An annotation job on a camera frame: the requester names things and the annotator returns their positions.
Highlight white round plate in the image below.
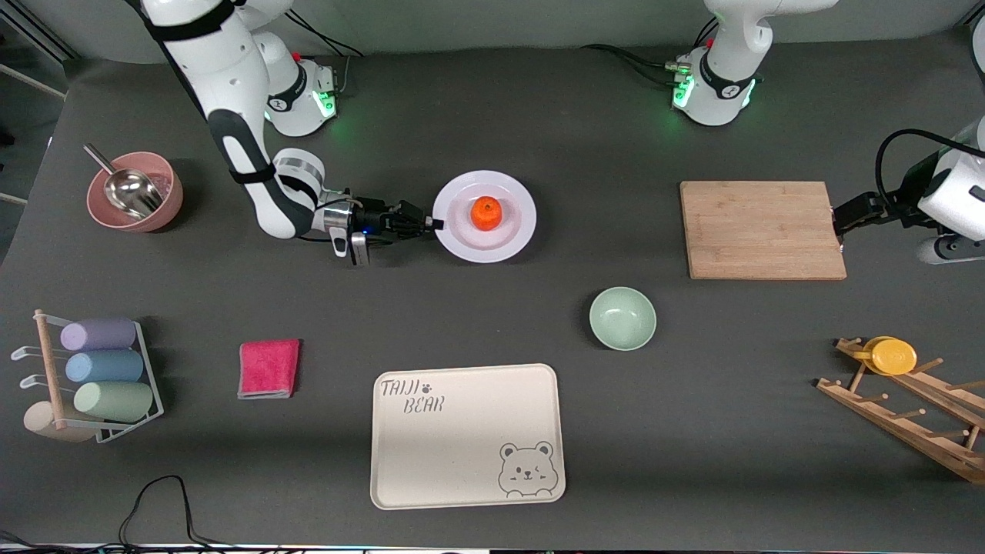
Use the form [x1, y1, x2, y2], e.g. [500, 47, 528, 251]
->
[432, 170, 537, 264]

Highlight orange fruit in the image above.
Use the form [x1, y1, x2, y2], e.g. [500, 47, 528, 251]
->
[471, 196, 504, 232]

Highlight wooden cutting board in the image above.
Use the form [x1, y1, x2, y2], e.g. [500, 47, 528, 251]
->
[680, 181, 847, 281]

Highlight yellow cup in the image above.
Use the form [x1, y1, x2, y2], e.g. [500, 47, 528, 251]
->
[853, 336, 918, 376]

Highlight pink folded cloth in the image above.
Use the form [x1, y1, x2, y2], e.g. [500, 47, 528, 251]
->
[238, 339, 301, 399]

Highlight pink bowl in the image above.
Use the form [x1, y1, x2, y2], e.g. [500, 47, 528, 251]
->
[86, 152, 184, 233]

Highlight wooden peg drying rack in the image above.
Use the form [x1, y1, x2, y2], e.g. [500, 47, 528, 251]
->
[816, 336, 985, 485]

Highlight light green bowl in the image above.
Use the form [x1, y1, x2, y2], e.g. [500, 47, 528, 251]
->
[589, 286, 657, 352]

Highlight beige bear print tray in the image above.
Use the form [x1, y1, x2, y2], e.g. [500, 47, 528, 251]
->
[370, 363, 566, 510]

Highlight metal scoop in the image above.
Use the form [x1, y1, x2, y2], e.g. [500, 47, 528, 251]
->
[83, 144, 164, 218]

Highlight purple cup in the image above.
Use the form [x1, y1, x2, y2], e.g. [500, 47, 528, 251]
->
[60, 319, 138, 352]

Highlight blue cup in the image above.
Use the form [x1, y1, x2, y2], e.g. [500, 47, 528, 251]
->
[65, 350, 145, 384]

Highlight green cup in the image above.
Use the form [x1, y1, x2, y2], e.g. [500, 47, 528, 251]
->
[74, 382, 154, 422]

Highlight beige cup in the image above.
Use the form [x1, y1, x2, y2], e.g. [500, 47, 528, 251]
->
[23, 401, 97, 443]

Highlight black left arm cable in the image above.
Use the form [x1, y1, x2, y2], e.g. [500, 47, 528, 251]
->
[877, 128, 985, 220]

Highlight black right arm base cables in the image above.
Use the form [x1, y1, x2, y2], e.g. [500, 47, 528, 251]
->
[289, 12, 364, 97]

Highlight black arm base cables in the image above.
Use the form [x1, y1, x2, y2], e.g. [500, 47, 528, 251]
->
[581, 19, 720, 87]
[289, 12, 364, 97]

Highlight black left arm base cables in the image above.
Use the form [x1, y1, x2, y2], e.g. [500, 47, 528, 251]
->
[581, 19, 720, 87]

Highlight black cable at table edge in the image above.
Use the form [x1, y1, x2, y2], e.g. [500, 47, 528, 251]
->
[0, 475, 309, 554]

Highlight white wire cup rack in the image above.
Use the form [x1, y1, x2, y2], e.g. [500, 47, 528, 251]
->
[11, 309, 165, 444]

